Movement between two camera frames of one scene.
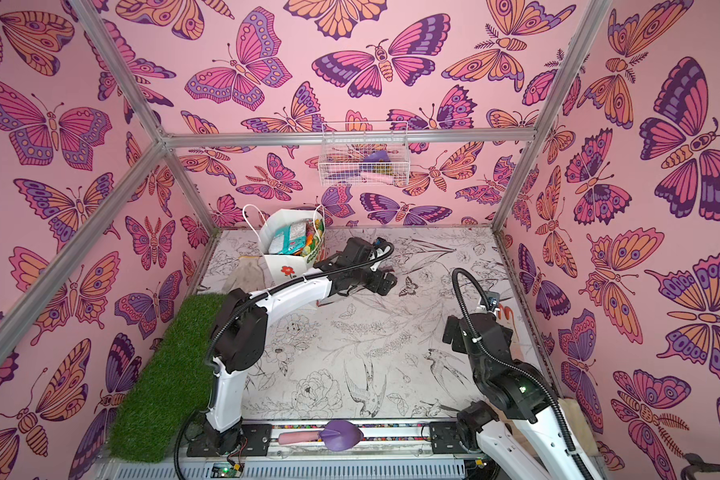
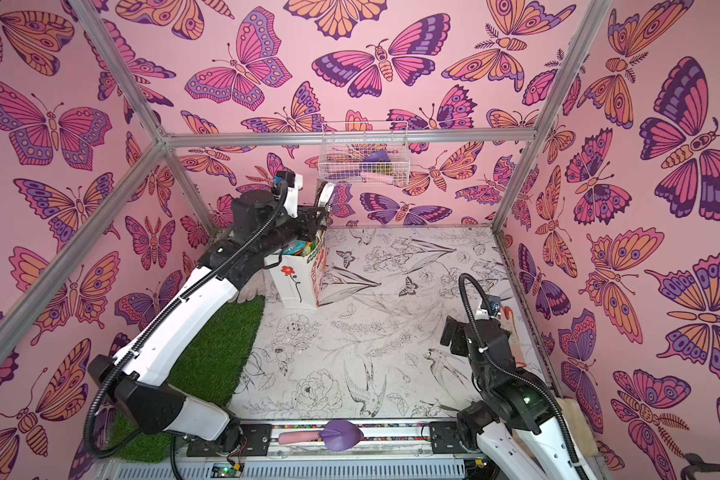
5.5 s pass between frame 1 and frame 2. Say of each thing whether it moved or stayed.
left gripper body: moved
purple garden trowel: stayed
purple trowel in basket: stayed
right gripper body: stayed
